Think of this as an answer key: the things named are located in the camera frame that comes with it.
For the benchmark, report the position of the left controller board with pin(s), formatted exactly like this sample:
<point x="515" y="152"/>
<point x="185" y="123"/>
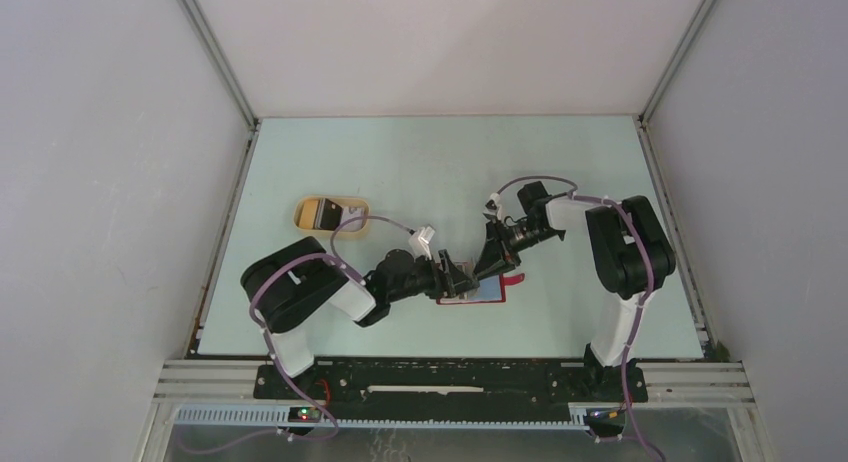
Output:
<point x="305" y="415"/>

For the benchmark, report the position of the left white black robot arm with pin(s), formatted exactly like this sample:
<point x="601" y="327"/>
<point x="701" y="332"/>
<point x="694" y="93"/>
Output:
<point x="289" y="286"/>

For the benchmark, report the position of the white cable duct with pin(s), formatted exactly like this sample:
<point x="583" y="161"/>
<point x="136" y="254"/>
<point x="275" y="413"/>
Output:
<point x="278" y="416"/>

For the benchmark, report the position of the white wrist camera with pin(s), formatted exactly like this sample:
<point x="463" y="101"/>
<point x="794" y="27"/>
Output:
<point x="493" y="208"/>
<point x="419" y="241"/>

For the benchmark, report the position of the white grey credit card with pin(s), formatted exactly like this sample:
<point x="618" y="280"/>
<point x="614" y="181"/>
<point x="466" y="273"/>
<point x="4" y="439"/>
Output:
<point x="353" y="218"/>

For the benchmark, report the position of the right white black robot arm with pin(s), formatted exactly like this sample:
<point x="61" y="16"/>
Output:
<point x="631" y="253"/>

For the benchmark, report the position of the red leather card holder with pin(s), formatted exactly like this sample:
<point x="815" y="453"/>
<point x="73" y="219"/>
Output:
<point x="492" y="290"/>

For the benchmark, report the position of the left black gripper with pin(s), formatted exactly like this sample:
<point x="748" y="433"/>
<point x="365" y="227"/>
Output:
<point x="455" y="280"/>

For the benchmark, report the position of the beige oval tray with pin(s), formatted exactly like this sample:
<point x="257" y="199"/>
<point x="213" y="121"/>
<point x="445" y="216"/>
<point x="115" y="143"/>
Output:
<point x="305" y="212"/>

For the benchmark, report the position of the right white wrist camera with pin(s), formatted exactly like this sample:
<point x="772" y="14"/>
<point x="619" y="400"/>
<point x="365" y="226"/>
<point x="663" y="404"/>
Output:
<point x="493" y="208"/>

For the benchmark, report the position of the aluminium frame rail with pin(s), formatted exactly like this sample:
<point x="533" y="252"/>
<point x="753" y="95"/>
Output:
<point x="669" y="384"/>

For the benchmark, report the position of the right controller board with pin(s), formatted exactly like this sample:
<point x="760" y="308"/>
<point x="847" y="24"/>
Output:
<point x="606" y="417"/>

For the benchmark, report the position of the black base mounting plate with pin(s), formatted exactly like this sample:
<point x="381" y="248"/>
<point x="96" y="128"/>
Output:
<point x="472" y="390"/>

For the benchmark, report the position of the controller board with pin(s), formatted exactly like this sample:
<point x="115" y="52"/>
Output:
<point x="305" y="415"/>
<point x="606" y="417"/>

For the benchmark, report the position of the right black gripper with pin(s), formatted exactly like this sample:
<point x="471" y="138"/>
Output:
<point x="493" y="260"/>

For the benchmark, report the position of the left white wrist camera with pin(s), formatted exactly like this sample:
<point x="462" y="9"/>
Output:
<point x="419" y="241"/>

